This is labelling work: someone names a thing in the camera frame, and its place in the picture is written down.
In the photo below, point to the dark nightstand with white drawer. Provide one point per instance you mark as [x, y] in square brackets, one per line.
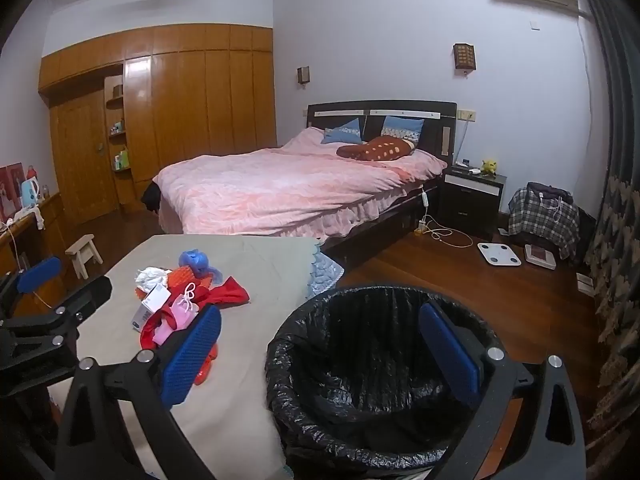
[470, 205]

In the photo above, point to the red photo frame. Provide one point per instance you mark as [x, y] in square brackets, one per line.
[10, 187]

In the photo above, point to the brown top floor scale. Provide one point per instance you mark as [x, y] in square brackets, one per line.
[540, 256]

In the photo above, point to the wall socket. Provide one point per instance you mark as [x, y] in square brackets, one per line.
[466, 115]

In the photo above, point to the small wooden wall lamp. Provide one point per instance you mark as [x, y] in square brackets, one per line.
[303, 75]

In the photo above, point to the yellow power strip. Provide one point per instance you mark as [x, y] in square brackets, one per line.
[422, 228]

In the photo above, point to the dark jacket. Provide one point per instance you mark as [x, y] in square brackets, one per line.
[547, 192]

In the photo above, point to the black cloth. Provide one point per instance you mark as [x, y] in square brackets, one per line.
[151, 196]

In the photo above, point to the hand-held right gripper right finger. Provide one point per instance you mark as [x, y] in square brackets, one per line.
[447, 355]

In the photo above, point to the blue quilted pad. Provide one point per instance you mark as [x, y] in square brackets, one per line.
[322, 270]

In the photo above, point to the wooden wardrobe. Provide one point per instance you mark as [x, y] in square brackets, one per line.
[200, 105]

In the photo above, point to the pink blanket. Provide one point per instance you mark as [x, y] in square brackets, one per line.
[280, 190]

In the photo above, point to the yellow plush toy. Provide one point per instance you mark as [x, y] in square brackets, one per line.
[488, 166]

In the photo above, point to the patterned curtain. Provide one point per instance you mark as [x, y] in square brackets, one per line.
[617, 210]

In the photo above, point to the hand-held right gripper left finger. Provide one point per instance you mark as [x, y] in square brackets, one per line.
[192, 355]

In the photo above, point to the white cardboard box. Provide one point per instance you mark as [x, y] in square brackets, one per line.
[150, 306]

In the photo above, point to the light blue kettle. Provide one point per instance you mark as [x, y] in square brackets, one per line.
[29, 192]

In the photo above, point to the orange knitted cloth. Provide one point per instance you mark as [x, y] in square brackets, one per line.
[182, 277]

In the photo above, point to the wooden side desk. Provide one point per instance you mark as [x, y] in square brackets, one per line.
[30, 240]

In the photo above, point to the blue pillow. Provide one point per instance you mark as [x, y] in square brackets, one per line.
[402, 127]
[345, 132]

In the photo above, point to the red cloth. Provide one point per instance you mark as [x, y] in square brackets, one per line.
[232, 292]

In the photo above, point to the large wooden wall lamp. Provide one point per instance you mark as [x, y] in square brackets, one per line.
[465, 56]

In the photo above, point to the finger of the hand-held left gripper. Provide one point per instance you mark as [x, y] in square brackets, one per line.
[85, 296]
[39, 270]

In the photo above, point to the dark wooden bed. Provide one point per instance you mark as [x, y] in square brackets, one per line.
[385, 215]

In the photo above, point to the small wooden stool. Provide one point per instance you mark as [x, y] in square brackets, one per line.
[82, 252]

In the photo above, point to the brown dotted pillow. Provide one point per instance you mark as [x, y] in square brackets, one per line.
[375, 150]

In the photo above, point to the trash bin with black bag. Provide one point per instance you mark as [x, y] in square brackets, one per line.
[360, 360]

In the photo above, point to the white tissue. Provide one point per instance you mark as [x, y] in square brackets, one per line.
[152, 277]

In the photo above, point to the blue mesh fabric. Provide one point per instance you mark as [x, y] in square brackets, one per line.
[197, 262]

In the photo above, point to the white floor scale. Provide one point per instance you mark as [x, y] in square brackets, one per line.
[498, 253]

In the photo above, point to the plaid cloth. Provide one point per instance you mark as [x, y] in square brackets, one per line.
[542, 217]

